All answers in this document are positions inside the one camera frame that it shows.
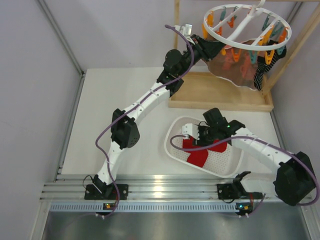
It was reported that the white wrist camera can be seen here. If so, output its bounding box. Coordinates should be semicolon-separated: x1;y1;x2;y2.
182;123;200;140
174;24;193;38

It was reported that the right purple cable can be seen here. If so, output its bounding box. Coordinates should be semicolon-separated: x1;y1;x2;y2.
169;134;317;218

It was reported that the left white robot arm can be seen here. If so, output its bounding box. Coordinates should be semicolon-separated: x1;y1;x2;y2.
84;34;225;201

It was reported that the orange patterned sock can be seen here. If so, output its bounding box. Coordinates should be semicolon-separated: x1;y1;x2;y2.
205;45;258;91

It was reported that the black striped sock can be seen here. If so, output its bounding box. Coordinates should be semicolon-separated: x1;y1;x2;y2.
264;46;287;73
253;56;268;91

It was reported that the white perforated plastic basket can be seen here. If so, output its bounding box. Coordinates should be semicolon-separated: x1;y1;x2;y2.
164;116;244;178

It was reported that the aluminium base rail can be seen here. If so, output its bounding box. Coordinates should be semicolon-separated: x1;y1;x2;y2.
39;173;313;215

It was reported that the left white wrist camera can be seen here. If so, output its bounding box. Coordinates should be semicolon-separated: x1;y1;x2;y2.
174;24;193;38

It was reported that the red sock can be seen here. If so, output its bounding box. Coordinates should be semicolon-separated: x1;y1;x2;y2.
182;137;228;168

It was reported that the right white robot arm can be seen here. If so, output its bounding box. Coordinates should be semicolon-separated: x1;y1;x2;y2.
187;108;320;206

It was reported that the wooden hanger stand frame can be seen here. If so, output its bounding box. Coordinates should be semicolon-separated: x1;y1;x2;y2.
168;6;320;113

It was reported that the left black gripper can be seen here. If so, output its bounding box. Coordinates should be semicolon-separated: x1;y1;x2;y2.
176;33;227;76

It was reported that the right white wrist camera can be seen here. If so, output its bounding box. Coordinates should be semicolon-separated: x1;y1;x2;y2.
182;123;200;140

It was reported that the white round clip hanger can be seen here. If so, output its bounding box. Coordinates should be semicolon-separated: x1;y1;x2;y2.
202;0;292;52

